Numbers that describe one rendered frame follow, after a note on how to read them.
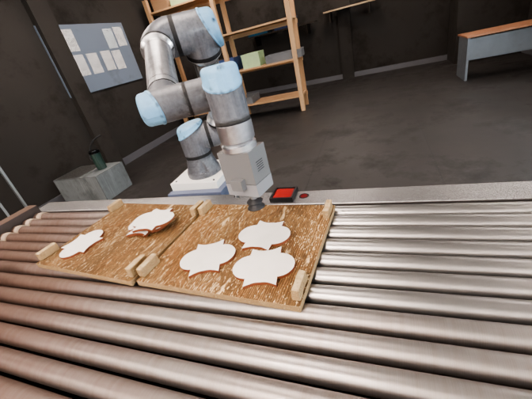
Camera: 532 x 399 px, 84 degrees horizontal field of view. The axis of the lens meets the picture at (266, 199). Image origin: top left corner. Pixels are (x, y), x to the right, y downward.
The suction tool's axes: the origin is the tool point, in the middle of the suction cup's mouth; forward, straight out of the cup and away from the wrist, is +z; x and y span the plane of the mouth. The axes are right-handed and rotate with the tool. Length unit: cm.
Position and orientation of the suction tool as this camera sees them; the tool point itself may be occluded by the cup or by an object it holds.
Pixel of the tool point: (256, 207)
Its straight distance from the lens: 70.6
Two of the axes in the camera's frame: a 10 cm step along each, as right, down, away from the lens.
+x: 5.0, -5.0, 7.0
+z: 2.2, 8.6, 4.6
